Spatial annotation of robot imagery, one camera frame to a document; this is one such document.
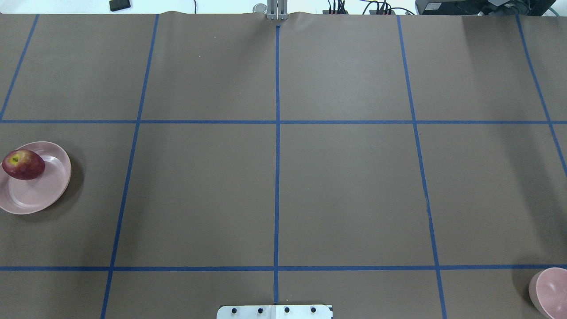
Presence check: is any white pedestal column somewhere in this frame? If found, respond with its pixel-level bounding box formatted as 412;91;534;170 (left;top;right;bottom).
216;304;334;319

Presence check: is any red apple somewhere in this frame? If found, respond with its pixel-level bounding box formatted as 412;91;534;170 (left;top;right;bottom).
2;148;45;180

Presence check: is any far orange black hub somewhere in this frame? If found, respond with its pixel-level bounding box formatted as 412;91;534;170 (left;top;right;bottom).
323;0;348;15

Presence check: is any aluminium frame post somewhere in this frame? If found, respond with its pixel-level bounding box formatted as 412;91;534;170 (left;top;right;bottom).
266;0;289;20

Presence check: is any small black device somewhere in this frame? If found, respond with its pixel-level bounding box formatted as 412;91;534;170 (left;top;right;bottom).
108;0;131;12

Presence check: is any near orange black hub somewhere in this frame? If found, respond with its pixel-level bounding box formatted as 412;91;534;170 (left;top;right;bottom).
367;0;396;16

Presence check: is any orange black hub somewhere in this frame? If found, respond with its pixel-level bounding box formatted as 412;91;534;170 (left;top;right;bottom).
323;0;348;15
367;0;396;16

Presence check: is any black laptop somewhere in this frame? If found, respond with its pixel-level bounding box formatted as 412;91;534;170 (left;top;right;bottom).
415;0;555;16

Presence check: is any pink bowl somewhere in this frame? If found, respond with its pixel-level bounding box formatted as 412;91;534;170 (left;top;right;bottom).
528;267;567;319

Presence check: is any pink plate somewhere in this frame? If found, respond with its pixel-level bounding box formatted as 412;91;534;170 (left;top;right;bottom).
0;141;72;214

